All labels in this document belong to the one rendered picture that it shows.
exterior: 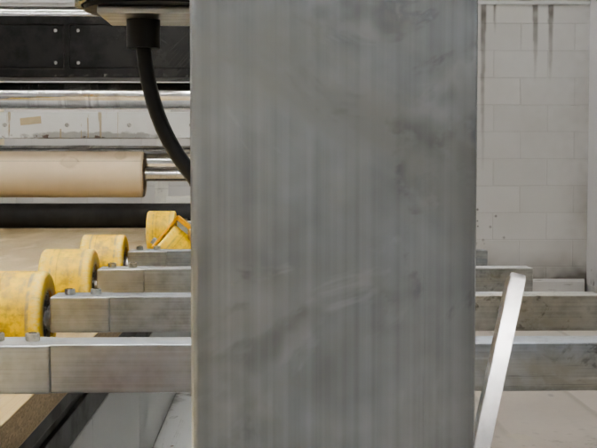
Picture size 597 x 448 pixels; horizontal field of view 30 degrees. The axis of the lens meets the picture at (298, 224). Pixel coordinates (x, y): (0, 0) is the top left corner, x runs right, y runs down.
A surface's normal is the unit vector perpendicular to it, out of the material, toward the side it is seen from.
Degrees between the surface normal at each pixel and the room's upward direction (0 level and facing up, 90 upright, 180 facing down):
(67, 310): 90
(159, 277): 90
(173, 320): 90
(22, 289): 47
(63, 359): 90
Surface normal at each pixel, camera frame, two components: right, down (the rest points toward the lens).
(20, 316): 0.02, -0.11
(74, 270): 0.02, -0.41
